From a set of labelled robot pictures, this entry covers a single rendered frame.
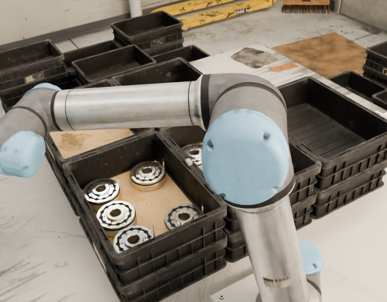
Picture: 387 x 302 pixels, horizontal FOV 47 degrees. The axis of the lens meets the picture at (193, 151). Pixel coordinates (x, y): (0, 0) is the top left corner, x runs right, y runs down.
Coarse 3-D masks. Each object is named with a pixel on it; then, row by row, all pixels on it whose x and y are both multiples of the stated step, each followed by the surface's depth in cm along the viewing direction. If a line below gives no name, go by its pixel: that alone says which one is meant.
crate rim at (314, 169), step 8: (168, 128) 136; (168, 136) 133; (176, 144) 129; (296, 144) 127; (184, 152) 126; (304, 152) 124; (312, 160) 121; (312, 168) 118; (320, 168) 119; (296, 176) 116; (304, 176) 117; (312, 176) 119; (232, 208) 109
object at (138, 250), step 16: (80, 160) 126; (80, 192) 115; (208, 192) 113; (224, 208) 108; (96, 224) 106; (192, 224) 104; (208, 224) 107; (160, 240) 101; (112, 256) 98; (128, 256) 99
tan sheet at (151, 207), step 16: (128, 176) 135; (128, 192) 129; (144, 192) 129; (160, 192) 128; (176, 192) 128; (144, 208) 124; (160, 208) 123; (144, 224) 119; (160, 224) 119; (112, 240) 115
